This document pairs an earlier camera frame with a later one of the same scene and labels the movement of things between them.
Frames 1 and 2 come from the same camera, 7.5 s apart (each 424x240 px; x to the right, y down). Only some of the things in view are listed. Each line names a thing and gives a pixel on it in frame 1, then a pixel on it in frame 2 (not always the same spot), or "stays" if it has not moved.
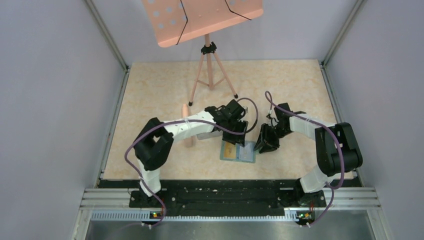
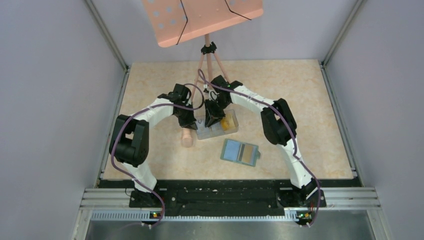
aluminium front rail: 114,204 stays
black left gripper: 235,138 -> 190,122
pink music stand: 173,21 stays
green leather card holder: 230,151 stays
